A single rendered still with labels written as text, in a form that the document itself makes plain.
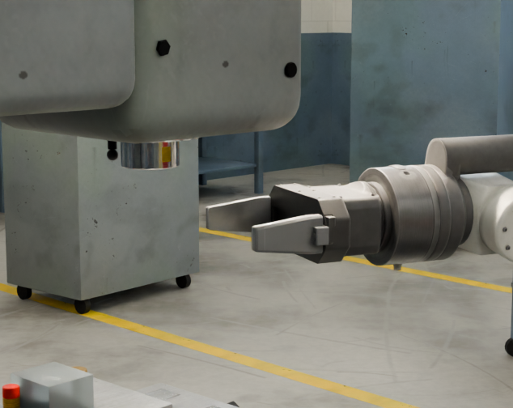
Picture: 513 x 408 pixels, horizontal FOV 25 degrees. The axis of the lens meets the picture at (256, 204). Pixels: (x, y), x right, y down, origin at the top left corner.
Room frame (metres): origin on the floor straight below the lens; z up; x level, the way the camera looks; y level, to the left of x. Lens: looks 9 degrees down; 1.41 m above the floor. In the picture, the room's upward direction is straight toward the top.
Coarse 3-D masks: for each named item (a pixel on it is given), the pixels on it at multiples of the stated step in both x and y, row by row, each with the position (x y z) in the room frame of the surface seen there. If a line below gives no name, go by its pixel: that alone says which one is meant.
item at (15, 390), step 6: (12, 384) 1.05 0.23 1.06; (6, 390) 1.04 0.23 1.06; (12, 390) 1.04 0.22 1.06; (18, 390) 1.05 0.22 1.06; (6, 396) 1.04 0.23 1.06; (12, 396) 1.04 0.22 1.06; (18, 396) 1.05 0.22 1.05; (6, 402) 1.04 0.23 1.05; (12, 402) 1.04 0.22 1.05; (18, 402) 1.04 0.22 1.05
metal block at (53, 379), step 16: (32, 368) 1.08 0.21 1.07; (48, 368) 1.08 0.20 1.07; (64, 368) 1.08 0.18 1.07; (32, 384) 1.04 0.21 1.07; (48, 384) 1.03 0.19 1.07; (64, 384) 1.04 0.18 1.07; (80, 384) 1.05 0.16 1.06; (32, 400) 1.04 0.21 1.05; (48, 400) 1.02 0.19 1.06; (64, 400) 1.04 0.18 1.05; (80, 400) 1.05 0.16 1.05
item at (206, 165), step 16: (0, 128) 8.14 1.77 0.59; (0, 144) 8.14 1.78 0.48; (256, 144) 9.01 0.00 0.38; (0, 160) 8.14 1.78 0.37; (208, 160) 9.23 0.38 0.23; (224, 160) 9.23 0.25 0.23; (256, 160) 9.01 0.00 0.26; (0, 176) 8.15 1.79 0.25; (256, 176) 9.01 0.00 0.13; (0, 192) 8.15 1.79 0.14; (256, 192) 9.01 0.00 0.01; (0, 208) 8.16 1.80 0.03
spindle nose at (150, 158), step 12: (132, 144) 0.94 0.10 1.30; (144, 144) 0.93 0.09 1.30; (156, 144) 0.93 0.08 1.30; (168, 144) 0.94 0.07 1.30; (132, 156) 0.94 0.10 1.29; (144, 156) 0.93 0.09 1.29; (156, 156) 0.93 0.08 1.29; (132, 168) 0.94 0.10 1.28; (144, 168) 0.93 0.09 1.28; (156, 168) 0.93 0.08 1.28
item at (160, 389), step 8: (160, 384) 1.25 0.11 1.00; (144, 392) 1.23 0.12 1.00; (152, 392) 1.23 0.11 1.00; (160, 392) 1.23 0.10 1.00; (168, 392) 1.23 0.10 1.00; (176, 392) 1.23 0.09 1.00; (184, 392) 1.23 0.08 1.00; (168, 400) 1.20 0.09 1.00; (176, 400) 1.20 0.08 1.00; (184, 400) 1.20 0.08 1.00; (192, 400) 1.20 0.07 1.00; (200, 400) 1.20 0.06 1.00; (208, 400) 1.20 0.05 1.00
